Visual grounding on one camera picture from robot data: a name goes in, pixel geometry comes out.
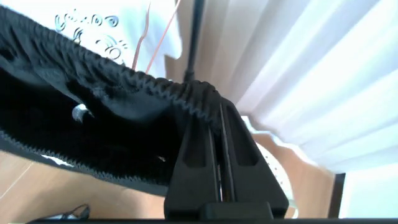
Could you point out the black garment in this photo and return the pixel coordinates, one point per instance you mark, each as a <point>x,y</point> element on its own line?
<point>93,130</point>

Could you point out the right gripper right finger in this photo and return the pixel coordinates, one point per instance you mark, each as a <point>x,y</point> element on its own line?
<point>258,186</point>

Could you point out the white laundry basket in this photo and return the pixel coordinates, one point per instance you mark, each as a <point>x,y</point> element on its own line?
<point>280,174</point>

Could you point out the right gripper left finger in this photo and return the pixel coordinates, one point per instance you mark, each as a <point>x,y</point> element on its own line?
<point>189,186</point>

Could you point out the white printed t-shirt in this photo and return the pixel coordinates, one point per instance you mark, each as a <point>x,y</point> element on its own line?
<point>130,28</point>

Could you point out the pink clothes hanger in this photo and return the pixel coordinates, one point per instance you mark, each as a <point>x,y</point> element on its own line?
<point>163,36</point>

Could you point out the black clothes rack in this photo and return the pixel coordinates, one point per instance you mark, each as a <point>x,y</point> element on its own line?
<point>195,31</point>

